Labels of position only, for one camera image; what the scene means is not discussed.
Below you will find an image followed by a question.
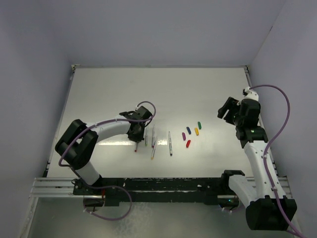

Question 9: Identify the green marker pen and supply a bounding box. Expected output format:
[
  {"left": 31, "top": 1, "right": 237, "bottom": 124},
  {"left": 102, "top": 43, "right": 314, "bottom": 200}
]
[{"left": 145, "top": 128, "right": 149, "bottom": 146}]

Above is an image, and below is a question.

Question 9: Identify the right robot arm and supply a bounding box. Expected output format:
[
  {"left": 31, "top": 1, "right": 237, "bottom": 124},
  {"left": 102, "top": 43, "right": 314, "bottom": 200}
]
[{"left": 217, "top": 97, "right": 297, "bottom": 231}]

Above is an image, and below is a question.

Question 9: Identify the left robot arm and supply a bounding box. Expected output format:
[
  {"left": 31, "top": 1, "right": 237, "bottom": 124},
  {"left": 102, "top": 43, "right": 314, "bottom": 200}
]
[{"left": 55, "top": 107, "right": 153, "bottom": 194}]

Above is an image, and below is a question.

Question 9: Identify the purple marker pen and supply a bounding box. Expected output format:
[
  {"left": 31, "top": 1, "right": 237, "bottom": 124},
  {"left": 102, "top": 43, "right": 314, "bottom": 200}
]
[{"left": 152, "top": 124, "right": 156, "bottom": 148}]

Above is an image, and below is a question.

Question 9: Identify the yellow marker pen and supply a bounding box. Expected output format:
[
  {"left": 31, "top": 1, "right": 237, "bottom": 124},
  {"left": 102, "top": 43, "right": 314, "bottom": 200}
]
[{"left": 151, "top": 136, "right": 158, "bottom": 160}]

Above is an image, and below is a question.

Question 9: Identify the blue marker pen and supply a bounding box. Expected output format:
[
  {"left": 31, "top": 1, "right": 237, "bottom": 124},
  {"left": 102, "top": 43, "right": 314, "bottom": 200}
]
[{"left": 168, "top": 131, "right": 173, "bottom": 156}]

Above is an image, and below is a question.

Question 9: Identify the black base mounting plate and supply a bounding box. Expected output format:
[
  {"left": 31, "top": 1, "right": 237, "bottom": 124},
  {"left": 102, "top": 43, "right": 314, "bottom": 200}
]
[{"left": 72, "top": 178, "right": 239, "bottom": 208}]

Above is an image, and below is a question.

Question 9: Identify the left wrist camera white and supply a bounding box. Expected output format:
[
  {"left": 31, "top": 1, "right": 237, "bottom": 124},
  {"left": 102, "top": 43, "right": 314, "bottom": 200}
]
[{"left": 119, "top": 106, "right": 153, "bottom": 122}]

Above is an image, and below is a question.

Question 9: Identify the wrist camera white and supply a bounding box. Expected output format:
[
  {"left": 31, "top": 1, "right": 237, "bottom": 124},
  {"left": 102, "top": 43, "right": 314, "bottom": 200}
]
[
  {"left": 119, "top": 106, "right": 153, "bottom": 122},
  {"left": 243, "top": 87, "right": 259, "bottom": 102}
]

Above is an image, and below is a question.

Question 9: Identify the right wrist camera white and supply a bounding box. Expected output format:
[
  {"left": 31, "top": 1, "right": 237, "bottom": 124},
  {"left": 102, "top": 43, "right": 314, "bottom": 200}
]
[{"left": 243, "top": 87, "right": 259, "bottom": 102}]

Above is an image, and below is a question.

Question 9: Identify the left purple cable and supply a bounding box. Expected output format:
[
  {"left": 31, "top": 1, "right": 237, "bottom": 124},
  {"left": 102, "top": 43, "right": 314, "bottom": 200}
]
[{"left": 58, "top": 101, "right": 157, "bottom": 220}]

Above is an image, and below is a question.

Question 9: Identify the aluminium frame rail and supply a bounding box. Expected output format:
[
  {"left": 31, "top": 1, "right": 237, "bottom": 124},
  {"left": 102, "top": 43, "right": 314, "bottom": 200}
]
[{"left": 30, "top": 177, "right": 293, "bottom": 198}]

